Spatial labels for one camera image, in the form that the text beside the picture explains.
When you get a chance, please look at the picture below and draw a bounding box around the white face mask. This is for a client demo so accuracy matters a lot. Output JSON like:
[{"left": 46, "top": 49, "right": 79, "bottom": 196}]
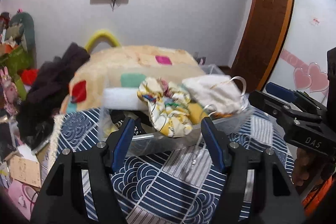
[{"left": 182, "top": 74, "right": 248, "bottom": 119}]

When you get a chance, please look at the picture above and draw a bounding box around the black white fabric item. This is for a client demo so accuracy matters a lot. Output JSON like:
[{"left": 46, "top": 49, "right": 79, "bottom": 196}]
[{"left": 110, "top": 109, "right": 150, "bottom": 136}]

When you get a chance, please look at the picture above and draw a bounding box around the white foam block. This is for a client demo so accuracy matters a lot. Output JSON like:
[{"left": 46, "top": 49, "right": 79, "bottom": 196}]
[{"left": 101, "top": 88, "right": 147, "bottom": 111}]

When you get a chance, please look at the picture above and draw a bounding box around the blue white patterned tablecloth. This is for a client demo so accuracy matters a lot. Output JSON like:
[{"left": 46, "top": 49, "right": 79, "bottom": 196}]
[{"left": 49, "top": 109, "right": 294, "bottom": 223}]

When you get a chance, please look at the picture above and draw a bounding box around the clear plastic storage bin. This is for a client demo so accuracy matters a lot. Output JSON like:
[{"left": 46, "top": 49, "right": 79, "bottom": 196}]
[{"left": 98, "top": 63, "right": 254, "bottom": 158}]

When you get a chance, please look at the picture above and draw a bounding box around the brown cardboard piece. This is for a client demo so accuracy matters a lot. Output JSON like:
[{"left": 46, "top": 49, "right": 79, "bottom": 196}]
[{"left": 10, "top": 155, "right": 42, "bottom": 188}]

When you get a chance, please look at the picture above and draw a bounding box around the dark clothes pile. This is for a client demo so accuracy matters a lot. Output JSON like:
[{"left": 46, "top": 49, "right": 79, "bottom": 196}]
[{"left": 16, "top": 43, "right": 90, "bottom": 149}]

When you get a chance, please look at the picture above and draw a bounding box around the pink rabbit plush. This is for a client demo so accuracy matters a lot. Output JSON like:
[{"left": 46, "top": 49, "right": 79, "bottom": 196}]
[{"left": 0, "top": 67, "right": 21, "bottom": 116}]

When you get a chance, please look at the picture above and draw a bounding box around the yellow fuzzy headband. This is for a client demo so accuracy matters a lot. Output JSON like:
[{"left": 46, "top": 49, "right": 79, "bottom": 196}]
[{"left": 84, "top": 30, "right": 121, "bottom": 53}]

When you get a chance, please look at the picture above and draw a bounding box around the green cardboard box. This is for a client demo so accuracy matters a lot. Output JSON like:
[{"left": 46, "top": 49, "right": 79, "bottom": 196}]
[{"left": 1, "top": 46, "right": 34, "bottom": 77}]

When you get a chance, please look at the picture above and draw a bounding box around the green dinosaur plush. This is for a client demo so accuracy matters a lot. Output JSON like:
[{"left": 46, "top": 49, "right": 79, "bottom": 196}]
[{"left": 9, "top": 12, "right": 35, "bottom": 52}]

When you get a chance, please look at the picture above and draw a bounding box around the brown wooden door frame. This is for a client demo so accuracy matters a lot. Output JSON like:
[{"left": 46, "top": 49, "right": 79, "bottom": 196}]
[{"left": 231, "top": 0, "right": 289, "bottom": 92}]

